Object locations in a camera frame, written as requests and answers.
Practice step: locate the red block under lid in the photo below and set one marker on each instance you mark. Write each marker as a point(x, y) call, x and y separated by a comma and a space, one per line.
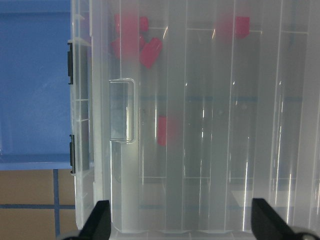
point(229, 26)

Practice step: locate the red block upper cluster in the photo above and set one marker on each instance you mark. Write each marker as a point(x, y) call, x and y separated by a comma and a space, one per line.
point(127, 23)

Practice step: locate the black box latch handle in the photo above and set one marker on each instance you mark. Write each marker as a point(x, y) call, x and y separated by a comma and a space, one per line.
point(70, 63)

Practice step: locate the red block cluster right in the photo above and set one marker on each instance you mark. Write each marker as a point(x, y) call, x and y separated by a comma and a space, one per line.
point(150, 52)

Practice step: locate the red block cluster left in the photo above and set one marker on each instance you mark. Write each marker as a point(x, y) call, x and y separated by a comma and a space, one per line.
point(128, 47)

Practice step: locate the clear plastic box lid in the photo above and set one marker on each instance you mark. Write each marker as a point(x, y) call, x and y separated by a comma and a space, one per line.
point(251, 120)

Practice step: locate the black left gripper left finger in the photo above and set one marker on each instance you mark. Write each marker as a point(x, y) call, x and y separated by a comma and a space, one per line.
point(98, 224)

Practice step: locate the red block cluster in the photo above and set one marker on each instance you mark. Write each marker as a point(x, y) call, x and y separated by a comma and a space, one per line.
point(150, 52)
point(127, 23)
point(128, 47)

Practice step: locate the blue plastic tray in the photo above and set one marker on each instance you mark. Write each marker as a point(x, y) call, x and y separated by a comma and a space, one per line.
point(35, 124)

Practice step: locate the clear plastic storage box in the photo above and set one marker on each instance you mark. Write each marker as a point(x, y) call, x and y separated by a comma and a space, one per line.
point(90, 146)

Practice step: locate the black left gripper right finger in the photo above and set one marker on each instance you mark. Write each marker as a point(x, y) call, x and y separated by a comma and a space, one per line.
point(266, 224)

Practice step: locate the lone red block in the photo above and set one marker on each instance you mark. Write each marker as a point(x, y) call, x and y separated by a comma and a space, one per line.
point(169, 130)

